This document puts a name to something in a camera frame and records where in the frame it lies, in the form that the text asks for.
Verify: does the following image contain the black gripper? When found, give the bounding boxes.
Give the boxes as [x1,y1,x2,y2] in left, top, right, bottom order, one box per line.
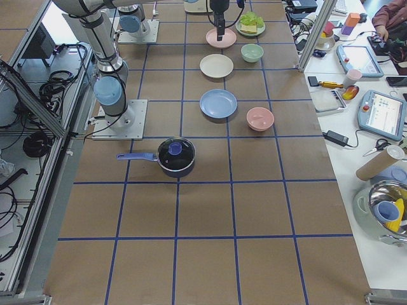
[209,0,228,41]

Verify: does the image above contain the pink plate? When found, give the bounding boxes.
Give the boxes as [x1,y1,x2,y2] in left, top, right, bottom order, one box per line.
[205,27,238,49]

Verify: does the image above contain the blue plate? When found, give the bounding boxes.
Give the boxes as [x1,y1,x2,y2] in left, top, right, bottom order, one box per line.
[200,89,237,119]

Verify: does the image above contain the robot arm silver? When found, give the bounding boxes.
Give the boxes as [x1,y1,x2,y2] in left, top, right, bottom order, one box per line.
[117,0,230,44]
[53,1,134,130]

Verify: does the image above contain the green plate with sandwich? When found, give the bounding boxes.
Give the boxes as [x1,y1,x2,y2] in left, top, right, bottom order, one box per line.
[235,22,266,37]

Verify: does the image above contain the sandwich with lettuce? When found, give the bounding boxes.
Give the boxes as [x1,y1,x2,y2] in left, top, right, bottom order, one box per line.
[239,11,265,26]

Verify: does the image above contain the white appliance at top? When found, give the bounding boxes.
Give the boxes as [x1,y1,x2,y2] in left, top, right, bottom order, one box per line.
[184,0,212,13]

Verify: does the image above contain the cream white plate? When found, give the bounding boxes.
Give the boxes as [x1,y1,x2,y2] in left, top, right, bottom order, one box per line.
[200,54,234,78]

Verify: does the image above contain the green bowl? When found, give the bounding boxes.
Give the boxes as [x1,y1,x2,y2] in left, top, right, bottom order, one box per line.
[240,44,264,63]

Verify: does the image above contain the pink bowl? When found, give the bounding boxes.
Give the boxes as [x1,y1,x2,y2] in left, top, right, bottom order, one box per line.
[246,107,275,132]

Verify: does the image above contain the kitchen scale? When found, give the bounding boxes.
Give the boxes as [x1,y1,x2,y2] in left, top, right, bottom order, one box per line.
[310,90,347,114]

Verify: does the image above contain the purple orange toy blocks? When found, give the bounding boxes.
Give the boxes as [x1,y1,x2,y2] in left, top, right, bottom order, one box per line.
[340,13,361,36]

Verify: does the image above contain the blue saucepan with lid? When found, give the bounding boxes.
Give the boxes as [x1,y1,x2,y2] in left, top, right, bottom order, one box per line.
[116,137,196,178]

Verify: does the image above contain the white cup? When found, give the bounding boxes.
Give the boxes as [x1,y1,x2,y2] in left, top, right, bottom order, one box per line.
[343,69,362,89]

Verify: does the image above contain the upper teach pendant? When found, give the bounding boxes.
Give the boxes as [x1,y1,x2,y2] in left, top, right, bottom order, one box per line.
[336,44,384,78]

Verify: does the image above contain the teach pendant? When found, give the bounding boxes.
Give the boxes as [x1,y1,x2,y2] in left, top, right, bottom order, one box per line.
[336,44,384,78]
[357,90,406,141]

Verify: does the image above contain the toy mango fruit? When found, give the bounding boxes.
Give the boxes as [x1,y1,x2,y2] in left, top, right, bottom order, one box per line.
[342,85,359,100]

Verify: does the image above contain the black power adapter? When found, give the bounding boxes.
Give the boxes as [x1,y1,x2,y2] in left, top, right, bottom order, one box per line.
[322,130,348,147]

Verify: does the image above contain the black control box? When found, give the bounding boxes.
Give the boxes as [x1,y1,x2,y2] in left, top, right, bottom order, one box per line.
[22,23,55,59]

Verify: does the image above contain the lower teach pendant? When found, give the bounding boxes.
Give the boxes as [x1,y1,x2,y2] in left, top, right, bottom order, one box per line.
[357,90,406,141]

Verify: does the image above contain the scissors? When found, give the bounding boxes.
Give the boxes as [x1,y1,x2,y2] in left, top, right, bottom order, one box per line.
[363,138,390,157]

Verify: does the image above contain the cardboard tube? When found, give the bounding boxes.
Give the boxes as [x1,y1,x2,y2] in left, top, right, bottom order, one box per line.
[355,145,405,181]

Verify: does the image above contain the steel mixing bowl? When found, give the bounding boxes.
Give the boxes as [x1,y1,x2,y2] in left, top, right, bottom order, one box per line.
[368,180,406,247]

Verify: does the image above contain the blue cup in bowl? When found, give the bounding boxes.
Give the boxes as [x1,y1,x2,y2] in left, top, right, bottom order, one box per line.
[376,201,399,223]

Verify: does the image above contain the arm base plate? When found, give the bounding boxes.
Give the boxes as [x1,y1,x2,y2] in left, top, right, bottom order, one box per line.
[117,17,159,44]
[91,99,148,140]

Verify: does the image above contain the aluminium frame post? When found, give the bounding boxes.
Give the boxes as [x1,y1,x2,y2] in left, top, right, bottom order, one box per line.
[298,0,336,72]

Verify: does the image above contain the yellow handled screwdriver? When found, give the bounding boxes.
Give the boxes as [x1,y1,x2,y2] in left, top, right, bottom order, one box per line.
[319,81,343,89]

